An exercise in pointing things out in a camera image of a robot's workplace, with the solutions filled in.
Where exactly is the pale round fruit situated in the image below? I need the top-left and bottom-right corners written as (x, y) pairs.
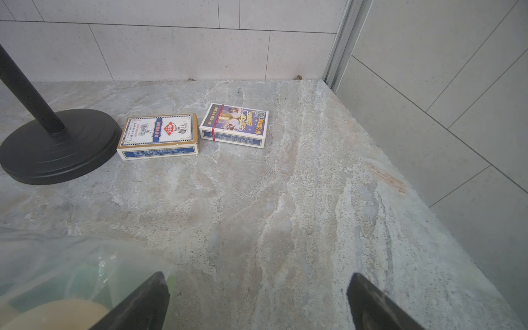
top-left (1, 299), bottom-right (109, 330)

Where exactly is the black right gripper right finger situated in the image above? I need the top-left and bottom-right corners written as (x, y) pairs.
top-left (346, 272), bottom-right (424, 330)

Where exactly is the green zip-top bag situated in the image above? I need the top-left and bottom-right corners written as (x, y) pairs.
top-left (1, 228), bottom-right (175, 327)

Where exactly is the white gold card box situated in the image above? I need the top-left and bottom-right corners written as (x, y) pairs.
top-left (117, 114), bottom-right (199, 161)

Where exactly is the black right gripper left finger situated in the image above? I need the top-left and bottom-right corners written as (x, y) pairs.
top-left (90, 272), bottom-right (170, 330)

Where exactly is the black microphone stand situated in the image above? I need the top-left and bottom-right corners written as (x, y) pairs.
top-left (1, 49), bottom-right (122, 185)

